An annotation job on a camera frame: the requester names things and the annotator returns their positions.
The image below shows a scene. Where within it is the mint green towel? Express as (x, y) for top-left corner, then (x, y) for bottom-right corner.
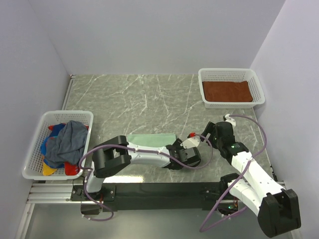
(127, 133), (176, 147)

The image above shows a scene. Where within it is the rust brown towel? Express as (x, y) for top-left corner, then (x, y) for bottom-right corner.
(202, 81), (253, 103)

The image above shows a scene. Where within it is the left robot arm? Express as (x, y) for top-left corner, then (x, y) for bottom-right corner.
(82, 135), (201, 200)

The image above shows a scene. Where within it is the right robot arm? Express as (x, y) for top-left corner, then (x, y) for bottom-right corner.
(203, 121), (301, 238)

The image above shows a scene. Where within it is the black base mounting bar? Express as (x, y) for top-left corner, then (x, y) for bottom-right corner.
(71, 182), (250, 213)

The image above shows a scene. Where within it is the white laundry basket with clothes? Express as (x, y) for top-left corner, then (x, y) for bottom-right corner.
(22, 110), (94, 181)

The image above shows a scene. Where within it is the red patterned cloth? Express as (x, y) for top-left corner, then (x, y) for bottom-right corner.
(40, 122), (90, 176)

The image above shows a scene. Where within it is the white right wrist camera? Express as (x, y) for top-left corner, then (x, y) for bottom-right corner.
(223, 114), (236, 127)

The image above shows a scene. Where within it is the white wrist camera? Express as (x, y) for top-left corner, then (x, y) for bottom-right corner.
(180, 132), (200, 149)
(223, 114), (236, 127)

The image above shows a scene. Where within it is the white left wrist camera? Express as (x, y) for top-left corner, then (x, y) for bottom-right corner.
(180, 132), (200, 149)

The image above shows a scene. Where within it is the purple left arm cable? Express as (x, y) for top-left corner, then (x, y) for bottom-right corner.
(78, 133), (214, 222)

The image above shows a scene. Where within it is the aluminium table edge rail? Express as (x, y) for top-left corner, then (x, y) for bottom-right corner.
(61, 74), (76, 110)

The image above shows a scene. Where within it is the aluminium front frame rail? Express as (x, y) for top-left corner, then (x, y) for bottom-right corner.
(26, 175), (301, 238)

